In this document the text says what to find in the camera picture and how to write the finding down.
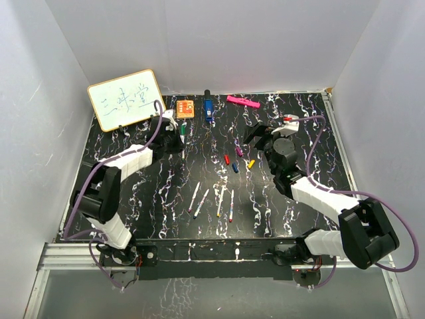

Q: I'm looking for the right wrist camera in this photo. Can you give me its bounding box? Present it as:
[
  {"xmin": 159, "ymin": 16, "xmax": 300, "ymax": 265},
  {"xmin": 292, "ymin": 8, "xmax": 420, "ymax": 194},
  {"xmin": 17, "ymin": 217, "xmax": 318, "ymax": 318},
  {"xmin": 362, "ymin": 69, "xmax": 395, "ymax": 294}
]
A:
[{"xmin": 272, "ymin": 114, "xmax": 299, "ymax": 138}]

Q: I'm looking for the red marker pen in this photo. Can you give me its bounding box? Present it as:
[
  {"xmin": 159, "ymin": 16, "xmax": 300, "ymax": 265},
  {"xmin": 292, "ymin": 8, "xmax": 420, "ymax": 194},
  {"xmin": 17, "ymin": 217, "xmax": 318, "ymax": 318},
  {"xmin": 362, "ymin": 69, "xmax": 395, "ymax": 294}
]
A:
[{"xmin": 228, "ymin": 189, "xmax": 234, "ymax": 223}]

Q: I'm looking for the purple marker pen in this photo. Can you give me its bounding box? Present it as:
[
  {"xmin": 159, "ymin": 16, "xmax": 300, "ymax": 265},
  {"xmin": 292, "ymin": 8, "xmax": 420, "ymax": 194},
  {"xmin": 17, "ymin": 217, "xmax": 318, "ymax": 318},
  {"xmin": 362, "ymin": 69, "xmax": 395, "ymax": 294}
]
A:
[{"xmin": 188, "ymin": 181, "xmax": 201, "ymax": 213}]

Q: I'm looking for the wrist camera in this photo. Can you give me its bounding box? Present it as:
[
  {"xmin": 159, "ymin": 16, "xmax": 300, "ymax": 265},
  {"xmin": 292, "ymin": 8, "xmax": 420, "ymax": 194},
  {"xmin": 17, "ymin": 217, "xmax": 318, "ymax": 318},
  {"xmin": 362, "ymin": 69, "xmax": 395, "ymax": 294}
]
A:
[
  {"xmin": 162, "ymin": 109, "xmax": 178, "ymax": 131},
  {"xmin": 272, "ymin": 114, "xmax": 299, "ymax": 138}
]

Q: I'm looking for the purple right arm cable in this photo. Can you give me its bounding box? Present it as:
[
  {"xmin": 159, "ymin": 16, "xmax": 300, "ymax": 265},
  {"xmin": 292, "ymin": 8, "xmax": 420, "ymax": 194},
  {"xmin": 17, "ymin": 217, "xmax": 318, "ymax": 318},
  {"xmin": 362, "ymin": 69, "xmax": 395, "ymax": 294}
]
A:
[{"xmin": 275, "ymin": 115, "xmax": 420, "ymax": 290}]

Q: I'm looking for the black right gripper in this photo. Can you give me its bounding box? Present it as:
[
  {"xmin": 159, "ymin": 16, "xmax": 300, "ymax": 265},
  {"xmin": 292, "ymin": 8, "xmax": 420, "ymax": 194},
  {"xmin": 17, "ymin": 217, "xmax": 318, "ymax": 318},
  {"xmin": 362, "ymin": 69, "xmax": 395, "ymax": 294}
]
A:
[{"xmin": 244, "ymin": 122, "xmax": 290, "ymax": 175}]

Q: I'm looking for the yellow marker pen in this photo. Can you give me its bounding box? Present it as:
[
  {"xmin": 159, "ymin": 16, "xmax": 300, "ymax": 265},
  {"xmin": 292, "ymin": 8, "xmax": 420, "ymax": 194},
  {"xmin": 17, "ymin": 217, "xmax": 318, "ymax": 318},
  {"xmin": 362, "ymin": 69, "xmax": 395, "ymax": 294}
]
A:
[{"xmin": 216, "ymin": 185, "xmax": 226, "ymax": 218}]

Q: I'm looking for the small orange notebook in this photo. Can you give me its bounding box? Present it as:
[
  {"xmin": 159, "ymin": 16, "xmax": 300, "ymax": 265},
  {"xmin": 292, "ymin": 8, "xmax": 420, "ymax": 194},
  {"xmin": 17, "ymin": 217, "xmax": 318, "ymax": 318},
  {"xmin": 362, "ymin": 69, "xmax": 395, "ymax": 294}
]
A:
[{"xmin": 176, "ymin": 100, "xmax": 195, "ymax": 119}]

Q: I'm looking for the green marker pen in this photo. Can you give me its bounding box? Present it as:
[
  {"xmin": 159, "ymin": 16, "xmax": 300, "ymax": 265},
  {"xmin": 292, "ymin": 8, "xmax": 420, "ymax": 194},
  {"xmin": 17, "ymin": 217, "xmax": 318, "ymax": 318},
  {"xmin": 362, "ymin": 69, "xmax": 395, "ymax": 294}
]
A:
[{"xmin": 180, "ymin": 123, "xmax": 186, "ymax": 160}]

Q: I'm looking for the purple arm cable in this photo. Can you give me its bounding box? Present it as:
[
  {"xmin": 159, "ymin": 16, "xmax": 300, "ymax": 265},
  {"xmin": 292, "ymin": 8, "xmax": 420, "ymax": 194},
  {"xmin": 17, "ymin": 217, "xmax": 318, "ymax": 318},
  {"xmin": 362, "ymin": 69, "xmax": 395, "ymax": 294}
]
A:
[
  {"xmin": 275, "ymin": 115, "xmax": 420, "ymax": 290},
  {"xmin": 62, "ymin": 99, "xmax": 165, "ymax": 293}
]

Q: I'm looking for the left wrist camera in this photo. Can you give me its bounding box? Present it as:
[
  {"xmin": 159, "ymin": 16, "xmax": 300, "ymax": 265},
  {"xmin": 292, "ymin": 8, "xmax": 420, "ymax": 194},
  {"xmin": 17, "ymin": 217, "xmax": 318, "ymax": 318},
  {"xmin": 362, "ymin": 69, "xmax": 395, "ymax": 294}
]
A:
[{"xmin": 162, "ymin": 109, "xmax": 178, "ymax": 131}]

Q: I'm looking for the blue marker pen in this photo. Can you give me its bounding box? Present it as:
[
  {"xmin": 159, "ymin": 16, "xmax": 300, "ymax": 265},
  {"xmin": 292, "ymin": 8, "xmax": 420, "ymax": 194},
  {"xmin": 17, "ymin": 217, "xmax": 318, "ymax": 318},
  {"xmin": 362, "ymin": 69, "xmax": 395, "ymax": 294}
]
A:
[{"xmin": 193, "ymin": 189, "xmax": 209, "ymax": 219}]

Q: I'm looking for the purple pen cap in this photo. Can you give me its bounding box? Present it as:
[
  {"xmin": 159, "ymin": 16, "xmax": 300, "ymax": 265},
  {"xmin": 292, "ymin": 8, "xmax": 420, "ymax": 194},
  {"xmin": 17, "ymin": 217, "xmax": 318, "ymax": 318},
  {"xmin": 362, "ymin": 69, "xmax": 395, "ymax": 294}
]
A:
[{"xmin": 236, "ymin": 147, "xmax": 243, "ymax": 157}]

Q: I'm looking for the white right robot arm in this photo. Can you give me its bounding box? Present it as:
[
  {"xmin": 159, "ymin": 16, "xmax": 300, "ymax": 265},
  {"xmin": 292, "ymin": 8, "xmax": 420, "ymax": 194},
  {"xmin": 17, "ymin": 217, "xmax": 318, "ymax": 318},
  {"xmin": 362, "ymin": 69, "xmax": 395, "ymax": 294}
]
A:
[{"xmin": 243, "ymin": 117, "xmax": 400, "ymax": 270}]

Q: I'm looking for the pink plastic clip bar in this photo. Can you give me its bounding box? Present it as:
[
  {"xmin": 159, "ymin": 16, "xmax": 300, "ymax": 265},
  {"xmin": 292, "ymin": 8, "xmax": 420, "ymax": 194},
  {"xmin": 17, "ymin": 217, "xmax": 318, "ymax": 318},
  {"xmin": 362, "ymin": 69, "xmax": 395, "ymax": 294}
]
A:
[{"xmin": 226, "ymin": 95, "xmax": 260, "ymax": 109}]

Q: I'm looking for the small yellow-framed whiteboard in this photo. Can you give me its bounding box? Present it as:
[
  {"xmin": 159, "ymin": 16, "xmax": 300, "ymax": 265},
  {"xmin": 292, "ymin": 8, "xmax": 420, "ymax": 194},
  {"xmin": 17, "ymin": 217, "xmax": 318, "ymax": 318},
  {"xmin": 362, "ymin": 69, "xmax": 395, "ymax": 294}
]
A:
[{"xmin": 87, "ymin": 69, "xmax": 166, "ymax": 132}]

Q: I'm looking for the blue stapler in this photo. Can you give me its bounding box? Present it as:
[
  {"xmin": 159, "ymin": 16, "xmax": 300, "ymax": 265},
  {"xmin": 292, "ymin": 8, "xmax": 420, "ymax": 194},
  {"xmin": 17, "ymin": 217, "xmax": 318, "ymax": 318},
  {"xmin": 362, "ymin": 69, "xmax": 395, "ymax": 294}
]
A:
[{"xmin": 204, "ymin": 90, "xmax": 214, "ymax": 122}]

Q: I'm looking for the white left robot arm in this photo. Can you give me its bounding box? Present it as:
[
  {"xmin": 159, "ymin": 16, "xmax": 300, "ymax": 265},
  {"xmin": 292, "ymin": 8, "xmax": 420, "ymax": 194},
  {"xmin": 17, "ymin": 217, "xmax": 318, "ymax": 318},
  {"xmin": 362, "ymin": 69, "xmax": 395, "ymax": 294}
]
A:
[{"xmin": 70, "ymin": 110, "xmax": 184, "ymax": 265}]

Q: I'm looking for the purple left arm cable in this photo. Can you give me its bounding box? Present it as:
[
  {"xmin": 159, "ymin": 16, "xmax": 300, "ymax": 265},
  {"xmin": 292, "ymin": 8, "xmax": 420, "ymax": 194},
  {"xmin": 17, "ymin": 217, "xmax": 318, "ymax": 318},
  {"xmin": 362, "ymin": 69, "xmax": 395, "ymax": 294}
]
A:
[{"xmin": 62, "ymin": 99, "xmax": 165, "ymax": 293}]

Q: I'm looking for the yellow pen cap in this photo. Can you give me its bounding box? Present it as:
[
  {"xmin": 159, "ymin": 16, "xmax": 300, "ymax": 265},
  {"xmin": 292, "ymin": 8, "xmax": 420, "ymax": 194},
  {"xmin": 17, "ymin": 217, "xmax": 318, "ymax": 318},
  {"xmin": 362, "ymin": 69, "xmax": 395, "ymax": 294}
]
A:
[{"xmin": 248, "ymin": 159, "xmax": 255, "ymax": 169}]

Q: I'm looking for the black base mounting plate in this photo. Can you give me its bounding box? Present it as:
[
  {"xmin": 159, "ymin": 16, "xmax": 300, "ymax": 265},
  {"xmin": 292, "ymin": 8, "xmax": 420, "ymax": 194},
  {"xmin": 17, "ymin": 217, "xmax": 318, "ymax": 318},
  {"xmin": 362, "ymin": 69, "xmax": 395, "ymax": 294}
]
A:
[{"xmin": 99, "ymin": 238, "xmax": 328, "ymax": 282}]

